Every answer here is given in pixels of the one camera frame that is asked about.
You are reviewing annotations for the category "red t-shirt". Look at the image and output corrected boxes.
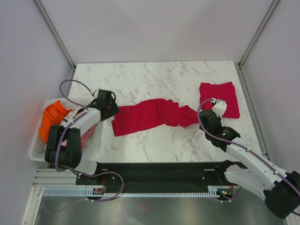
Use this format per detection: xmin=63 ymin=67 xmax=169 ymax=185
xmin=199 ymin=82 xmax=240 ymax=119
xmin=112 ymin=98 xmax=198 ymax=136

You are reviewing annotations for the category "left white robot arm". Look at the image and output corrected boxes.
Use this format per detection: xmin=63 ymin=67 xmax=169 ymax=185
xmin=45 ymin=89 xmax=120 ymax=184

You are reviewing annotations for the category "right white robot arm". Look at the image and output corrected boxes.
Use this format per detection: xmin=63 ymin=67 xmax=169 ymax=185
xmin=197 ymin=109 xmax=300 ymax=219

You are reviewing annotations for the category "white printed t-shirt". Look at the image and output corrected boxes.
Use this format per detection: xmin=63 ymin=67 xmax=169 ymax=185
xmin=60 ymin=107 xmax=84 ymax=126

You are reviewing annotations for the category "folded red t-shirt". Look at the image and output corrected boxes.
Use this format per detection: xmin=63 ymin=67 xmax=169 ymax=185
xmin=199 ymin=82 xmax=240 ymax=119

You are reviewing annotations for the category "pink t-shirt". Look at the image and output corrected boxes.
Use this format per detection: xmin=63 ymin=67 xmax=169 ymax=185
xmin=61 ymin=124 xmax=97 ymax=149

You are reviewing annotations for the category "orange t-shirt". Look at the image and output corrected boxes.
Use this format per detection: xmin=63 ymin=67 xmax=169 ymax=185
xmin=38 ymin=100 xmax=71 ymax=143

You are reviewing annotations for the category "white plastic laundry basket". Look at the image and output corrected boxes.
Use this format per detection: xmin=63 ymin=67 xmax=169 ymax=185
xmin=29 ymin=98 xmax=91 ymax=162

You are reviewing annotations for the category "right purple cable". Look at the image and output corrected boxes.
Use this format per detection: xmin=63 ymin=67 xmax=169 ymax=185
xmin=197 ymin=99 xmax=300 ymax=217

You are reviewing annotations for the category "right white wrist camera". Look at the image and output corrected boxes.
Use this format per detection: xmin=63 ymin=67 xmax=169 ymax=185
xmin=211 ymin=98 xmax=227 ymax=118

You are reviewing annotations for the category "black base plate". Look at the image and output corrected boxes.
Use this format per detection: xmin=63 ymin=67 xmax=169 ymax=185
xmin=76 ymin=160 xmax=233 ymax=193

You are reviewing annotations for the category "white slotted cable duct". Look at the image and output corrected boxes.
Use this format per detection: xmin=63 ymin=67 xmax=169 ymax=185
xmin=42 ymin=187 xmax=226 ymax=198

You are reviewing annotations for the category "left aluminium frame post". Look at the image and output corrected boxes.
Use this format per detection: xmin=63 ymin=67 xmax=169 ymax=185
xmin=32 ymin=0 xmax=76 ymax=72

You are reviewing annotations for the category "aluminium frame post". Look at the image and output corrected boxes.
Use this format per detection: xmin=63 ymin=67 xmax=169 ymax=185
xmin=237 ymin=0 xmax=281 ymax=70
xmin=32 ymin=0 xmax=76 ymax=72

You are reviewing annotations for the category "right aluminium frame post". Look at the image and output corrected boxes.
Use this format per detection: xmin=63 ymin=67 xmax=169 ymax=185
xmin=237 ymin=0 xmax=281 ymax=70

